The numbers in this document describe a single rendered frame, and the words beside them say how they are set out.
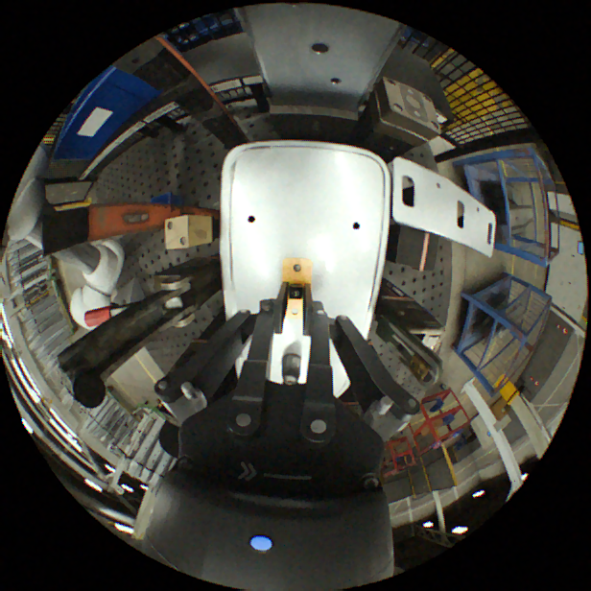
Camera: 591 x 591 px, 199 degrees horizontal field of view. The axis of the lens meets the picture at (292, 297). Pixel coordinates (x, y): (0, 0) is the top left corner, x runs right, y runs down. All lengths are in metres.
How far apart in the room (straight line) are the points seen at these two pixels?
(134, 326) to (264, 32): 0.29
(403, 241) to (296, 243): 0.16
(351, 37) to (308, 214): 0.22
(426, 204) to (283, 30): 0.27
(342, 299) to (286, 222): 0.12
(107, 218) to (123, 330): 0.10
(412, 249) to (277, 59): 0.30
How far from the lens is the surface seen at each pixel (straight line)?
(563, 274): 7.79
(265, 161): 0.24
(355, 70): 0.23
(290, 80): 0.25
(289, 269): 0.21
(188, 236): 0.19
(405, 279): 0.65
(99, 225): 0.17
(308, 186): 0.22
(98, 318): 0.26
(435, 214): 0.29
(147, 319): 0.20
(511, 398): 7.30
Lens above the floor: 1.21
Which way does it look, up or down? 67 degrees down
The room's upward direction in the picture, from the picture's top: 173 degrees counter-clockwise
